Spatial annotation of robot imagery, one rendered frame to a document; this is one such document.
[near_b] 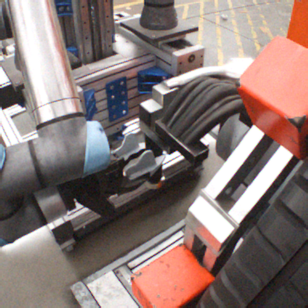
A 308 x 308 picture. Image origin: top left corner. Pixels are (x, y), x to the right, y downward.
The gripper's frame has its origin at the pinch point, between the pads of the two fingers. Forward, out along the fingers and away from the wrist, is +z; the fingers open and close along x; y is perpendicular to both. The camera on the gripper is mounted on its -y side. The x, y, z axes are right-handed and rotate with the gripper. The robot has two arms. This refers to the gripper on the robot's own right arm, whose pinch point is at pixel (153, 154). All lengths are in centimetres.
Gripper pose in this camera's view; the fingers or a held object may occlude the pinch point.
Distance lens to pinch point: 62.4
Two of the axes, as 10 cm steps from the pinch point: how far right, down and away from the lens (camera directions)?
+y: 0.0, -7.1, -7.0
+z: 8.1, -4.1, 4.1
